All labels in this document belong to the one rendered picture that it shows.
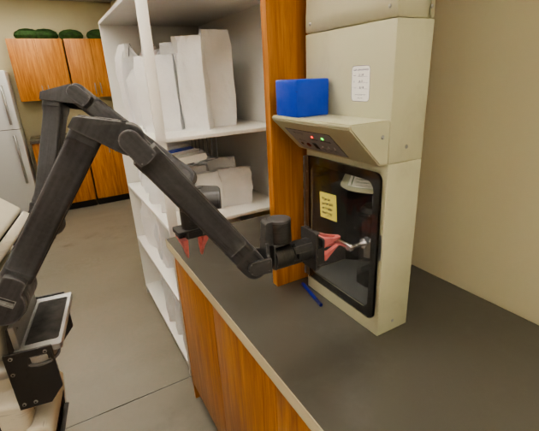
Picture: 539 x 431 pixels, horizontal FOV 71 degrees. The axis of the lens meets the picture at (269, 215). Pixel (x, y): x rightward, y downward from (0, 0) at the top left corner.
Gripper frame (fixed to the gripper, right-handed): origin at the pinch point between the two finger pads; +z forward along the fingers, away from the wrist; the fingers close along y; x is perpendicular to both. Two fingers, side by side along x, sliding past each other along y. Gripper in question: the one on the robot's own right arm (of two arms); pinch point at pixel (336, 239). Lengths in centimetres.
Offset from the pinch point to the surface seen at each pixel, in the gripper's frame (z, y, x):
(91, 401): -71, -120, 116
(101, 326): -59, -120, 186
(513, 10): 49, 54, -8
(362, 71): 5.4, 41.2, -1.3
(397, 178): 8.9, 17.4, -10.7
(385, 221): 5.9, 7.3, -10.7
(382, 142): 3.5, 26.4, -10.8
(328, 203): 4.1, 7.0, 8.9
